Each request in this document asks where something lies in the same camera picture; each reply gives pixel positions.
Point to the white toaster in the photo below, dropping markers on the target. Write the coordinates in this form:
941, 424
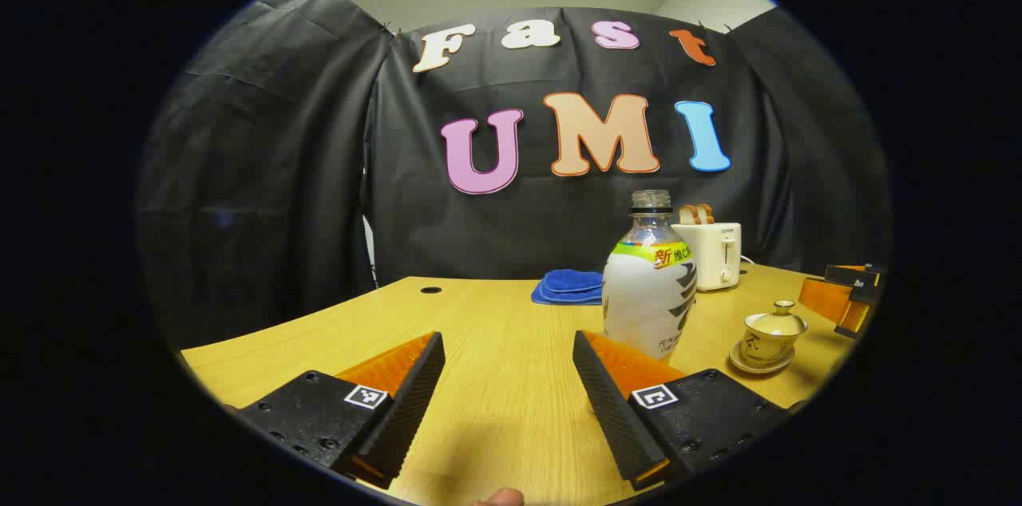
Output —
711, 254

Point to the black backdrop cloth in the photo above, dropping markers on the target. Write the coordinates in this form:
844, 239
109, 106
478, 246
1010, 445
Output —
279, 171

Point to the cream ceramic saucer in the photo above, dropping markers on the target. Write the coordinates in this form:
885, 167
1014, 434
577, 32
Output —
750, 366

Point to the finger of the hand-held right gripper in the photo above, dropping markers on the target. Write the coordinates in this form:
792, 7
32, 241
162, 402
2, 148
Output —
853, 276
822, 298

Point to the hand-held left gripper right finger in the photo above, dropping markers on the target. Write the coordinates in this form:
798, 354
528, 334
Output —
607, 402

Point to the blue folded towel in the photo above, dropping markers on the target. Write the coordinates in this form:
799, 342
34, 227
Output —
568, 286

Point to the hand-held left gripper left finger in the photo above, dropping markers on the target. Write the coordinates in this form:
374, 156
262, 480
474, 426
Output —
411, 402

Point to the toast bread slice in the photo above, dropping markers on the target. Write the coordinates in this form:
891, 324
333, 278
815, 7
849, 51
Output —
687, 215
706, 213

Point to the clear labelled water bottle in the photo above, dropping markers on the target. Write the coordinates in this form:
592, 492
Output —
647, 298

